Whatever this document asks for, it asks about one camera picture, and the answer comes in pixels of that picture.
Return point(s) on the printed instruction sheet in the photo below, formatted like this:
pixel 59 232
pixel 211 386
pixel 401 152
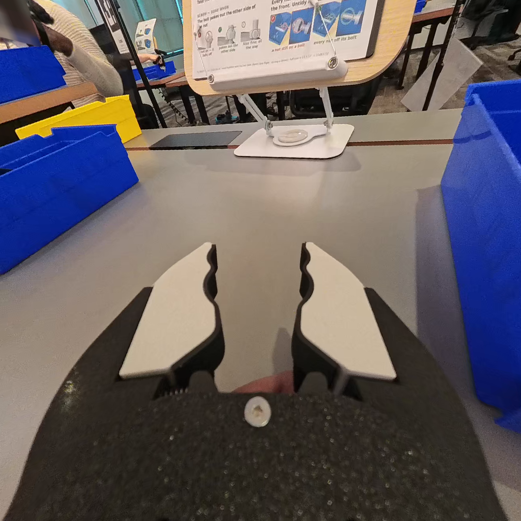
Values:
pixel 260 53

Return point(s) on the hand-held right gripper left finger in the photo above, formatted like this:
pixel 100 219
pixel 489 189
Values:
pixel 175 325

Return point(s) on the small instruction sign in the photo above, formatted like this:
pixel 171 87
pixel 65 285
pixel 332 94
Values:
pixel 145 36

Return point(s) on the wooden table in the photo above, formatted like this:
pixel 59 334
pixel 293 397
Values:
pixel 435 15
pixel 163 80

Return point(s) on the wooden board document stand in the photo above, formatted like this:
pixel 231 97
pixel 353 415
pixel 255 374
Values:
pixel 390 53

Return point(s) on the yellow plastic bin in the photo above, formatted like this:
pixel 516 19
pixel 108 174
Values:
pixel 101 114

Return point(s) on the long blue bin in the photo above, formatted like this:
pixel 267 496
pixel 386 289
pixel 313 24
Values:
pixel 28 73

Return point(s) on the printed tag board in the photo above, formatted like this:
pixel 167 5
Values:
pixel 112 16

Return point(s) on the black flat pad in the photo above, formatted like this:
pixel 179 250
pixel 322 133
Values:
pixel 195 139

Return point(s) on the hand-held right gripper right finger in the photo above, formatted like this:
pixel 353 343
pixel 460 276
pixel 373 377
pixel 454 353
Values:
pixel 346 325

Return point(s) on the grey flat panel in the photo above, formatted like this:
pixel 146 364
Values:
pixel 447 77

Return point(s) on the small blue bin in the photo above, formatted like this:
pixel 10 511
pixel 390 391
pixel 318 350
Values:
pixel 154 71
pixel 421 5

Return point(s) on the blue plastic bin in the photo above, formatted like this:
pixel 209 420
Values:
pixel 61 195
pixel 488 244

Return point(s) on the black office chair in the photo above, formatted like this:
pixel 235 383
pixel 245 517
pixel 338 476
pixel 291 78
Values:
pixel 346 97

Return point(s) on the wooden-edged table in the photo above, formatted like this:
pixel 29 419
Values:
pixel 40 106

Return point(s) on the black stand pole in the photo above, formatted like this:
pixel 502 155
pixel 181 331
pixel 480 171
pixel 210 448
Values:
pixel 443 57

